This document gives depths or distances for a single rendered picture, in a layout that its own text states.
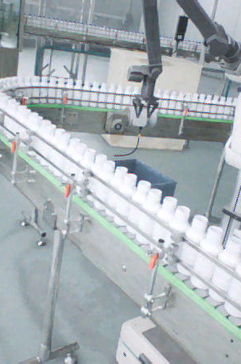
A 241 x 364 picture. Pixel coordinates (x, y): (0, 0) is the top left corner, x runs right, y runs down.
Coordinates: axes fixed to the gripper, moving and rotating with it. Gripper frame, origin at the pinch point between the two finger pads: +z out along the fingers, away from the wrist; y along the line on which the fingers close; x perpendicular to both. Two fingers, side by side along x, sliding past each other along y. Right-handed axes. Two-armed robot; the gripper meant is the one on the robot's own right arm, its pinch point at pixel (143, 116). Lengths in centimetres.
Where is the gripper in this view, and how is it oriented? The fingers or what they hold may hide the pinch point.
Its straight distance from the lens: 190.8
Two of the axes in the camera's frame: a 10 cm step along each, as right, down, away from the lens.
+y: -8.1, 1.0, -5.8
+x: 5.6, 4.0, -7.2
